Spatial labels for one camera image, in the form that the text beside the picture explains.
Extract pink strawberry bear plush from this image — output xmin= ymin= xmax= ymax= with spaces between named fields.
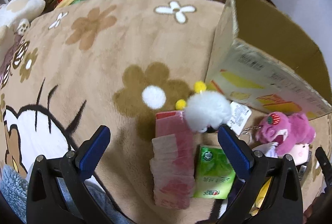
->
xmin=255 ymin=111 xmax=316 ymax=157

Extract pink white plastic bag roll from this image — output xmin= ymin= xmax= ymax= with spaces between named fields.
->
xmin=150 ymin=110 xmax=195 ymax=209

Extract white fluffy plush yellow pompoms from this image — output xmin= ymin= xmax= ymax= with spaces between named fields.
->
xmin=175 ymin=81 xmax=232 ymax=133

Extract pink face plush pouch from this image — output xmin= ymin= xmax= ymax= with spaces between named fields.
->
xmin=288 ymin=144 xmax=310 ymax=166

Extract green tissue pack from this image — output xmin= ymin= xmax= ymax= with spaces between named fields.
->
xmin=193 ymin=145 xmax=236 ymax=200

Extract cream white large plush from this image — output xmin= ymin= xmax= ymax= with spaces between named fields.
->
xmin=1 ymin=0 xmax=46 ymax=36

